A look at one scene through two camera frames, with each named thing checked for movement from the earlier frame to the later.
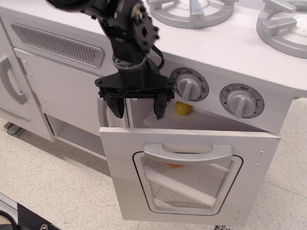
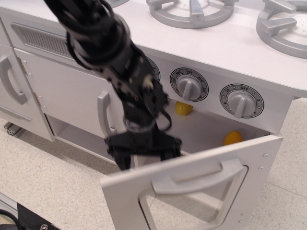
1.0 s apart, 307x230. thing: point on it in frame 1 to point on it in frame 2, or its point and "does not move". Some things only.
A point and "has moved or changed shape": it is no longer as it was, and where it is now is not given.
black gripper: x=137 y=81 to x=152 y=142
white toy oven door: x=187 y=177 has moved or changed shape
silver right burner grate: x=266 y=29 does not move
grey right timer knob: x=242 y=100 does not move
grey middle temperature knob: x=190 y=84 does not move
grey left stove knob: x=153 y=65 does not move
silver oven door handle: x=156 y=151 to x=197 y=178
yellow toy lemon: x=183 y=109 does not move
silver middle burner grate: x=196 y=19 does not move
